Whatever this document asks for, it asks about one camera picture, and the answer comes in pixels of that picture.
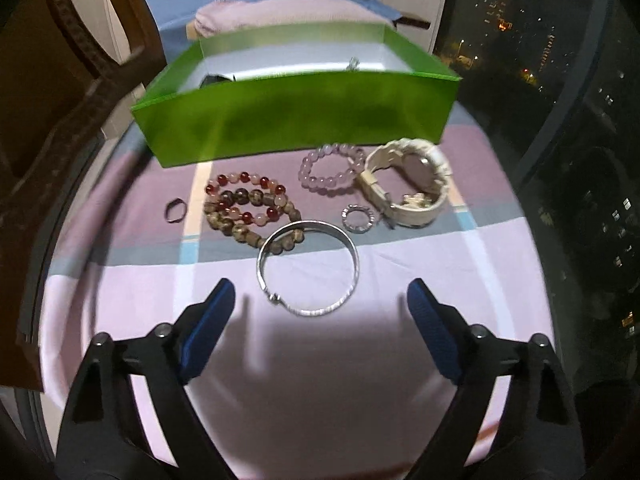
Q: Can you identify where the red and pink bead bracelet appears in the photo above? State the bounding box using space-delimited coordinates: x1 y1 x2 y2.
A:
205 171 288 226

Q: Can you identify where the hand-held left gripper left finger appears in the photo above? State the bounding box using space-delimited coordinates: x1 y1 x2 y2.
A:
54 277 237 480

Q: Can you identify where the lilac bead bracelet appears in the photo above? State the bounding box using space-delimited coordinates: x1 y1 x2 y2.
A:
299 143 368 194

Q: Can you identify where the carved wooden chair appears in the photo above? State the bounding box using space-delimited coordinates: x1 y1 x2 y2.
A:
0 0 168 391

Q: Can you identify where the glass window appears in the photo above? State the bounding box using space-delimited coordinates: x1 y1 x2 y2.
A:
430 0 640 480

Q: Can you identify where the silver bangle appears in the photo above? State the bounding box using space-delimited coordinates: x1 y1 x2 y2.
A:
256 220 360 317

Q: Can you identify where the pink pillow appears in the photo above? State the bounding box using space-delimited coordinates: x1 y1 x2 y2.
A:
192 0 401 38

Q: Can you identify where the green cardboard box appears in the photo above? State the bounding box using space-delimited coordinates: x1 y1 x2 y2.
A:
130 22 463 168

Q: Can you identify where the brown bead bracelet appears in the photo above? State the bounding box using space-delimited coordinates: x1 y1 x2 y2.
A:
202 187 306 256

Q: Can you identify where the pastel plaid sheet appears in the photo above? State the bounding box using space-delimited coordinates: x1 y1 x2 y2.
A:
40 105 556 480

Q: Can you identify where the white braided strap watch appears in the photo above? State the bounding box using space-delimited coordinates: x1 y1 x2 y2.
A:
356 139 453 230

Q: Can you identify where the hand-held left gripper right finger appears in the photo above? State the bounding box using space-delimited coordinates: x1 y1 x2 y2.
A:
406 278 588 480

